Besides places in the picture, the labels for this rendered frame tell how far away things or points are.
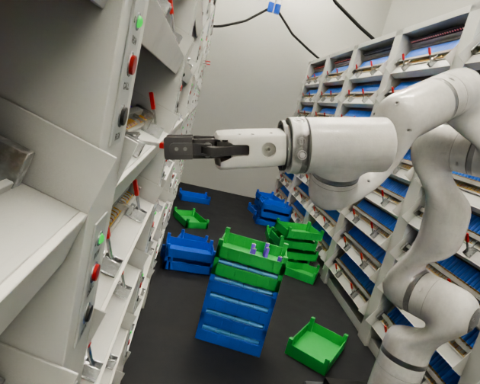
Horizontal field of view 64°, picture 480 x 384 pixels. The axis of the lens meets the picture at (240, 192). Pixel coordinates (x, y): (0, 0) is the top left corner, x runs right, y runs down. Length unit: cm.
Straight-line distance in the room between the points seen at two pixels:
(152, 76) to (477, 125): 72
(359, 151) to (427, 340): 64
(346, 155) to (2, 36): 43
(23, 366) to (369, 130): 49
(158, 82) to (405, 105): 58
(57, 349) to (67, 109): 20
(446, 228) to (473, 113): 27
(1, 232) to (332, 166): 44
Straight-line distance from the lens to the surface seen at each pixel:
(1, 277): 22
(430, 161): 99
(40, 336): 38
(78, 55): 31
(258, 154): 53
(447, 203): 100
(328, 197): 62
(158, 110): 100
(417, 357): 114
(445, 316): 107
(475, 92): 86
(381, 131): 59
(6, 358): 39
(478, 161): 94
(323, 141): 55
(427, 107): 72
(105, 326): 85
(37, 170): 32
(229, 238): 183
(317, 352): 202
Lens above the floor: 103
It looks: 12 degrees down
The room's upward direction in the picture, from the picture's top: 14 degrees clockwise
